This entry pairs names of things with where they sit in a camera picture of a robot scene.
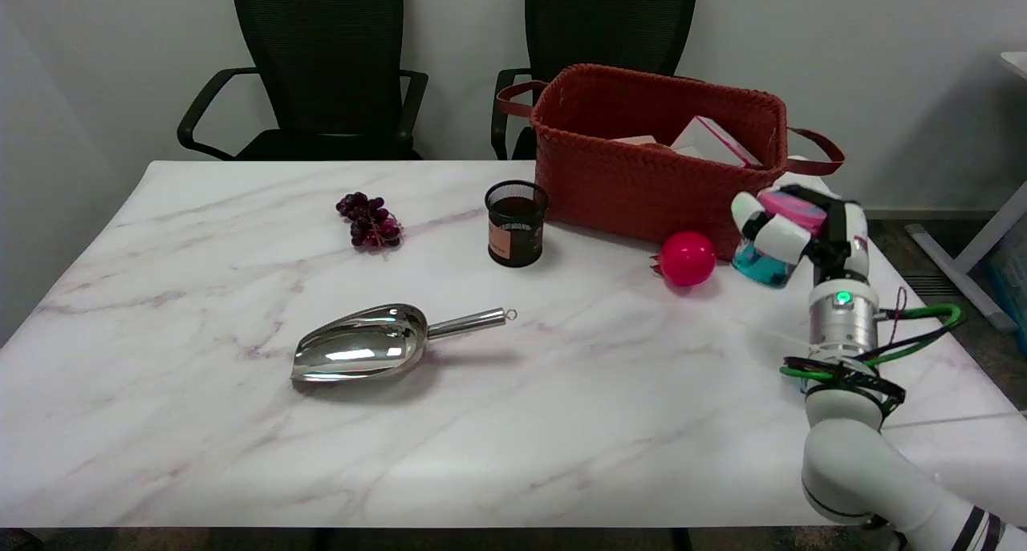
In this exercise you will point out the pink round fruit toy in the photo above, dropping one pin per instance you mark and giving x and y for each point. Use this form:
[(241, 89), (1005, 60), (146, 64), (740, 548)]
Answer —
[(686, 258)]

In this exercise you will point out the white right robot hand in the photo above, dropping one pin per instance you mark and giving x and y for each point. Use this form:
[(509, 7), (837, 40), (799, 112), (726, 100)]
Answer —
[(785, 234)]

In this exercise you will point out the white desk leg frame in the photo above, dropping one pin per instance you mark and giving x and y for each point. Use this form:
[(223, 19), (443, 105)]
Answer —
[(971, 246)]

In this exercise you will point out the brown woven storage basket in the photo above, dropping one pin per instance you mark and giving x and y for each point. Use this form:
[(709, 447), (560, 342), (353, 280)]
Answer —
[(642, 162)]

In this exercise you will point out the silver metal scoop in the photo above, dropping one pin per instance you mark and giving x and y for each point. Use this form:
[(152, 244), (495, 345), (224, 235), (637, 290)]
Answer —
[(369, 344)]

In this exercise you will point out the pink gum jar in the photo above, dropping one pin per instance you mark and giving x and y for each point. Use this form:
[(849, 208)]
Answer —
[(772, 256)]

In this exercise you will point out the black office chair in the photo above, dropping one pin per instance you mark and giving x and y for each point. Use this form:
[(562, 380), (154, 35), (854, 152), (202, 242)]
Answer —
[(321, 62), (594, 30)]

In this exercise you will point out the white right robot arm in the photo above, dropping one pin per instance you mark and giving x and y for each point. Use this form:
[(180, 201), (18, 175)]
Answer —
[(850, 423)]

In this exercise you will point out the white box with pink stripe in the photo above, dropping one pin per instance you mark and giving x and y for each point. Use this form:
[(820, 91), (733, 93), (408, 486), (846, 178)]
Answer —
[(712, 142)]

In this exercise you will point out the black mesh pen holder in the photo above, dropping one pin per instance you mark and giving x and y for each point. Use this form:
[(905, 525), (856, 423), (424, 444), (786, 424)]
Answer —
[(515, 224)]

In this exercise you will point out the purple grape bunch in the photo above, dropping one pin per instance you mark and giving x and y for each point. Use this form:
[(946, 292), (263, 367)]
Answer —
[(369, 220)]

